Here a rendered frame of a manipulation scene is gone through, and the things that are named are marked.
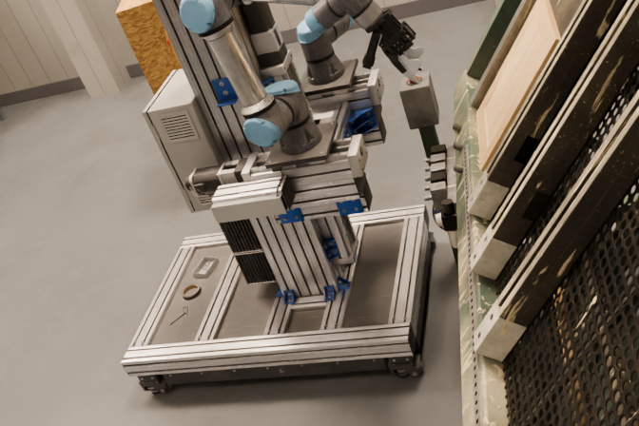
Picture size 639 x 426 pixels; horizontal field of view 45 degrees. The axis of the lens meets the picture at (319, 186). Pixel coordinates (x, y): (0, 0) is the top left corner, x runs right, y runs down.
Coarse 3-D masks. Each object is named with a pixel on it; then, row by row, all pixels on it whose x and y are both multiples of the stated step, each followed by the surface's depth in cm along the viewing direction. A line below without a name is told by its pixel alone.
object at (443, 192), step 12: (444, 144) 289; (432, 156) 284; (444, 156) 282; (432, 168) 278; (444, 168) 275; (432, 180) 272; (444, 180) 271; (432, 192) 267; (444, 192) 266; (444, 204) 253; (444, 216) 255; (456, 216) 253; (444, 228) 257; (456, 228) 256; (456, 240) 260
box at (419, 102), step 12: (420, 84) 298; (432, 84) 306; (408, 96) 299; (420, 96) 299; (432, 96) 298; (408, 108) 302; (420, 108) 302; (432, 108) 301; (408, 120) 305; (420, 120) 305; (432, 120) 304
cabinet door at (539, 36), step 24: (528, 24) 249; (552, 24) 225; (528, 48) 241; (552, 48) 218; (504, 72) 258; (528, 72) 232; (504, 96) 248; (480, 120) 266; (504, 120) 238; (480, 144) 255; (480, 168) 245
